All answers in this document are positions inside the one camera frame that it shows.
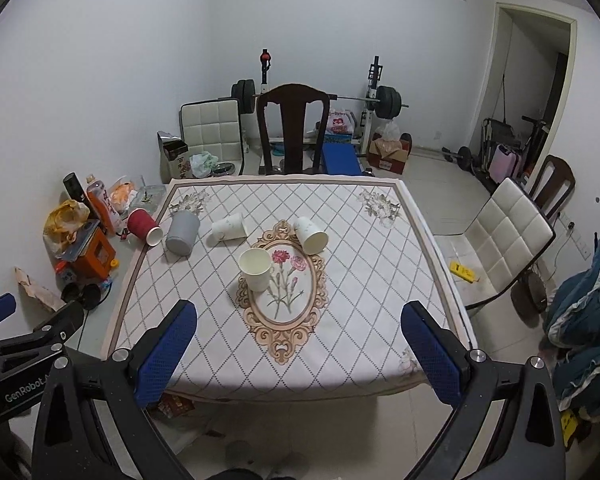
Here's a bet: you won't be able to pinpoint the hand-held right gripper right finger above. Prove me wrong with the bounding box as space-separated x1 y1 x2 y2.
400 301 567 480

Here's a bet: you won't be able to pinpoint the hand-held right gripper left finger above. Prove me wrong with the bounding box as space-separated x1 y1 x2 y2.
30 299 201 480

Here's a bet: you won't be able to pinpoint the white paper cup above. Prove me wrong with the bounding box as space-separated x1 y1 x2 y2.
238 248 273 292
211 212 249 246
293 216 329 255

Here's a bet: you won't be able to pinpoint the grey cup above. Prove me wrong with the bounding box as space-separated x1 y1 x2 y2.
165 210 201 257

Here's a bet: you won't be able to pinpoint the red paper cup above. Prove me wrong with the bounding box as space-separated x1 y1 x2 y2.
126 207 163 247

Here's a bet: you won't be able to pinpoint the brown paper scrap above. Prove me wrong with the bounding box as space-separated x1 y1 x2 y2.
14 266 68 312

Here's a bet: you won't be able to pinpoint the black headphones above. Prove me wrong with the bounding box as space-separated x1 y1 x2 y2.
60 280 112 311

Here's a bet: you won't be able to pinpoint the red snack packet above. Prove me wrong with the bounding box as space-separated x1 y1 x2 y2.
155 392 196 418

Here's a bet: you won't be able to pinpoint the orange toy box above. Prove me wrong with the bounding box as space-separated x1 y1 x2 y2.
55 222 118 281

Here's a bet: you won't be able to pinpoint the yellow packet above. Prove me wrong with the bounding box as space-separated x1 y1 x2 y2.
450 261 478 283

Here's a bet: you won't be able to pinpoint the floral printed tablecloth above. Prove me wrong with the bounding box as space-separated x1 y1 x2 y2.
101 175 478 403

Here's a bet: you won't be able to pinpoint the yellow plastic bag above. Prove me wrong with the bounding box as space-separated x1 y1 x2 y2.
42 199 91 258

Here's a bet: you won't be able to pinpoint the round black chair base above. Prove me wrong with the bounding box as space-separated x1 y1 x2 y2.
511 270 548 316

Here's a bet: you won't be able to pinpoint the orange drink bottle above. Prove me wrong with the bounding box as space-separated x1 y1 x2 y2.
85 176 122 233

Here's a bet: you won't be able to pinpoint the black bottle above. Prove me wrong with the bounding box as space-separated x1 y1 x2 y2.
62 172 92 211

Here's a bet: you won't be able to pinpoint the white padded chair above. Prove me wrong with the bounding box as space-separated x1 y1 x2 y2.
435 177 557 311
179 98 246 176

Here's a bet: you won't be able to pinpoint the orange snack bag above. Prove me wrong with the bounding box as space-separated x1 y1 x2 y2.
109 176 138 213

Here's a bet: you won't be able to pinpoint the yellow tag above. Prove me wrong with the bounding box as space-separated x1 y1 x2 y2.
560 407 581 446

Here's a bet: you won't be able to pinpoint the pile of blue clothes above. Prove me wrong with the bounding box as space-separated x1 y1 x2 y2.
542 232 600 421

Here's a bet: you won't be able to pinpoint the glass ashtray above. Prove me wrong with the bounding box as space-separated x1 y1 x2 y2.
135 183 167 211

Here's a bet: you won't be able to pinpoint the brown gift box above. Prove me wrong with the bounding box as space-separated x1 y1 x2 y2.
157 131 190 181

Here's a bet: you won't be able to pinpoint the green white plastic bag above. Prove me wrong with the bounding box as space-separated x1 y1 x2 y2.
189 151 220 179

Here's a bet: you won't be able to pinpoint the cardboard box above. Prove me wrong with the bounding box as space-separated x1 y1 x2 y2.
369 135 412 175

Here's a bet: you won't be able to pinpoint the black dumbbell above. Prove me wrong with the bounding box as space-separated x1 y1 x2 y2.
441 146 476 173

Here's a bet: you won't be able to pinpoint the pink suitcase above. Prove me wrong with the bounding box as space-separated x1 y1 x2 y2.
490 142 523 183

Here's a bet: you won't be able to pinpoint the blue bench pad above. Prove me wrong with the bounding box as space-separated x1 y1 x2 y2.
321 142 367 177

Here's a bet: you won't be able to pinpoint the dark wooden chair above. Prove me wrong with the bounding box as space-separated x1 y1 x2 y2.
256 83 331 177
525 155 576 221

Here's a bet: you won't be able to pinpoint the black scooter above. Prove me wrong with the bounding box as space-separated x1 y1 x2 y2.
520 115 548 176

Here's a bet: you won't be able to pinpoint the white weight bench rack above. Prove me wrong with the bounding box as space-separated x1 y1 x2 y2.
252 49 386 171

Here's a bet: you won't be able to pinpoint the black barbell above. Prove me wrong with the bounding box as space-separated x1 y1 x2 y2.
231 79 410 120

